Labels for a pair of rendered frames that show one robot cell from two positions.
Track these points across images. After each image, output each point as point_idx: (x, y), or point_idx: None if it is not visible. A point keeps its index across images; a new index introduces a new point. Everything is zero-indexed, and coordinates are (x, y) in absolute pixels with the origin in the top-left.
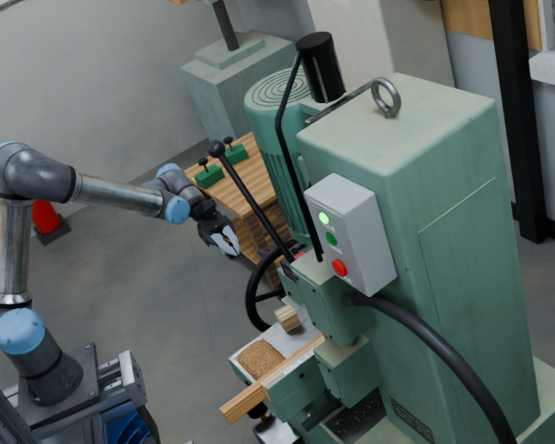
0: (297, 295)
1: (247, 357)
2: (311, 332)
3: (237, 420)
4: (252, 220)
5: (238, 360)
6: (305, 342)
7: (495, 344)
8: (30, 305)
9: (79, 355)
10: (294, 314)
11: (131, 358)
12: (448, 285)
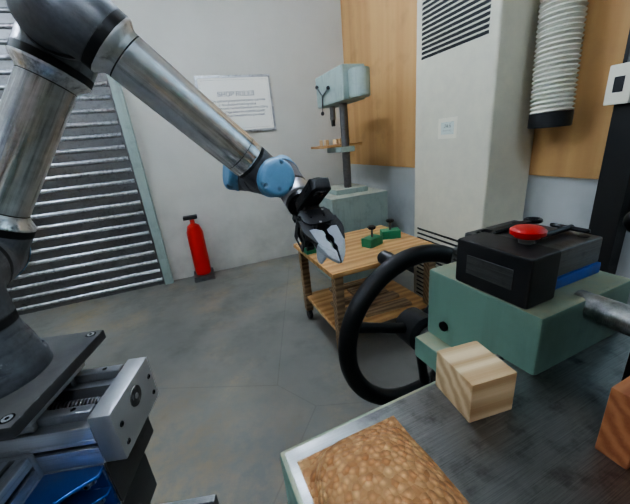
0: (474, 331)
1: (348, 488)
2: (570, 452)
3: (277, 468)
4: (339, 283)
5: (309, 478)
6: (566, 490)
7: None
8: (16, 241)
9: (68, 343)
10: (511, 375)
11: (141, 370)
12: None
